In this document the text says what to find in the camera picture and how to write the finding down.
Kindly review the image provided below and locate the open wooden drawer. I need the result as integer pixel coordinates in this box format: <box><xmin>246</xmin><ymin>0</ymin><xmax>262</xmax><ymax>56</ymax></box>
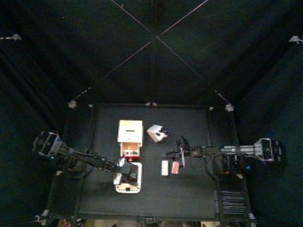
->
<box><xmin>120</xmin><ymin>142</ymin><xmax>143</xmax><ymax>162</ymax></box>

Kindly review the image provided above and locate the white toy tray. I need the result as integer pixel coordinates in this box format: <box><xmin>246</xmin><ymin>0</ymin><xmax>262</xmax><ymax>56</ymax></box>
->
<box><xmin>114</xmin><ymin>161</ymin><xmax>143</xmax><ymax>195</ymax></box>

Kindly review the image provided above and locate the white sushi piece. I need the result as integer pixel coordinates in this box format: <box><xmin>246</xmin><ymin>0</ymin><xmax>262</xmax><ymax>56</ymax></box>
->
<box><xmin>160</xmin><ymin>160</ymin><xmax>171</xmax><ymax>177</ymax></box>

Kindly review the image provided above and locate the black vented panel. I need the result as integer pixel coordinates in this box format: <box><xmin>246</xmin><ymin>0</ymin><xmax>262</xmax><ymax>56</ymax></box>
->
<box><xmin>219</xmin><ymin>189</ymin><xmax>248</xmax><ymax>216</ymax></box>

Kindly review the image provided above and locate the red sushi piece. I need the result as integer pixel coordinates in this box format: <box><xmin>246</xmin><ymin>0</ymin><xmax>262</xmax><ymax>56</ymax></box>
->
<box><xmin>171</xmin><ymin>160</ymin><xmax>182</xmax><ymax>176</ymax></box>

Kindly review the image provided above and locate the grey frame clamp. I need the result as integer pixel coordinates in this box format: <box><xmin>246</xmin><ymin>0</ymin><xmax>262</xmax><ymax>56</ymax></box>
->
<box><xmin>287</xmin><ymin>35</ymin><xmax>303</xmax><ymax>44</ymax></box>
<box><xmin>0</xmin><ymin>33</ymin><xmax>24</xmax><ymax>42</ymax></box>

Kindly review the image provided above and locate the thin grey cross cord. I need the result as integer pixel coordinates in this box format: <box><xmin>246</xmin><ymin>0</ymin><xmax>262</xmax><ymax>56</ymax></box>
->
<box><xmin>70</xmin><ymin>0</ymin><xmax>211</xmax><ymax>103</ymax></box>
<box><xmin>110</xmin><ymin>0</ymin><xmax>232</xmax><ymax>106</ymax></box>

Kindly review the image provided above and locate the white toy cube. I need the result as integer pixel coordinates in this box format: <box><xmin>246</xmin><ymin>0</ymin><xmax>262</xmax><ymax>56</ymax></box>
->
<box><xmin>146</xmin><ymin>124</ymin><xmax>171</xmax><ymax>144</ymax></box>

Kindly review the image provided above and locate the grey frame foot bracket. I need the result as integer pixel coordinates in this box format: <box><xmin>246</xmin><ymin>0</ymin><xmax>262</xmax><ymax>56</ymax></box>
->
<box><xmin>34</xmin><ymin>208</ymin><xmax>52</xmax><ymax>227</ymax></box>

